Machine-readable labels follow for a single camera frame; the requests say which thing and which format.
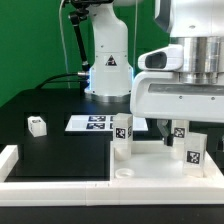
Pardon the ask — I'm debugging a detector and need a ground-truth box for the black cable on table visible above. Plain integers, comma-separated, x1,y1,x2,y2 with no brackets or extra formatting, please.
35,71,90,90

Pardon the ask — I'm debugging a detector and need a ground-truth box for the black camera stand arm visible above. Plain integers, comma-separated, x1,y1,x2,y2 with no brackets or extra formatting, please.
62,0,113,72

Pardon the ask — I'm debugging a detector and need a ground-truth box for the white hanging cable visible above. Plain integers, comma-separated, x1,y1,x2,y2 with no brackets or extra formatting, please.
58,0,72,90

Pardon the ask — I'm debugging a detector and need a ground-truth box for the white U-shaped obstacle fence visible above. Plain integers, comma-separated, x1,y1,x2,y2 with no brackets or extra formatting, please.
0,145,224,207

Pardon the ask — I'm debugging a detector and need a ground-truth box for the white square tabletop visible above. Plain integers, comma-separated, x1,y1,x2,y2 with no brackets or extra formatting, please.
110,141,223,180

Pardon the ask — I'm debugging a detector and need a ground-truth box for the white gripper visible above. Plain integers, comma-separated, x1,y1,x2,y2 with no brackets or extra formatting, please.
130,44,224,146

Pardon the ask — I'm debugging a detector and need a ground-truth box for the AprilTag marker sheet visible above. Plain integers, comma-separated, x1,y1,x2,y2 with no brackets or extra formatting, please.
65,114,148,132

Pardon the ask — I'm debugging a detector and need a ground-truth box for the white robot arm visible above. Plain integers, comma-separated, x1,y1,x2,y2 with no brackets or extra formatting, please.
89,0,224,151

